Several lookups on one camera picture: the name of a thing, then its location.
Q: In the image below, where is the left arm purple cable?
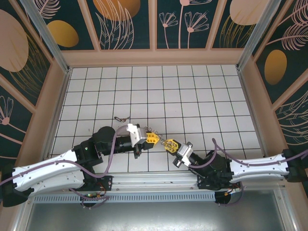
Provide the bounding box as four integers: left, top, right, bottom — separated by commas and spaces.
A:
0, 125, 129, 209

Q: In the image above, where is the grey slotted cable duct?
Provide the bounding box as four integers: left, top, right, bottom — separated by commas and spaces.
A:
28, 193, 216, 203

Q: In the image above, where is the aluminium corner post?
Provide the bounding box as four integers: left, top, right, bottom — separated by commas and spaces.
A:
236, 0, 281, 71
19, 0, 71, 74

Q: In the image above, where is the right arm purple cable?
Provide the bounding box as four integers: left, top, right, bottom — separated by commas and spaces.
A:
211, 138, 308, 207

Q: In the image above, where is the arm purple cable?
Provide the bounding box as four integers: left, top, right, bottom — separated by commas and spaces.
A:
0, 125, 129, 209
211, 138, 308, 207

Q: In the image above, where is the metal keyring holder with rings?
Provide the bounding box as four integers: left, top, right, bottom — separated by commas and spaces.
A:
144, 127, 174, 149

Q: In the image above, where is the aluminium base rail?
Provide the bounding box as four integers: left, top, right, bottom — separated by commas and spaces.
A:
23, 170, 287, 193

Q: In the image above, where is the grey metal sheet panel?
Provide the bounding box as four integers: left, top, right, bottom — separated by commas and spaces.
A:
13, 190, 298, 231

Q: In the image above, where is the aluminium side rail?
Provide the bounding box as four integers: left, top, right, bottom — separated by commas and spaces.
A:
237, 68, 270, 170

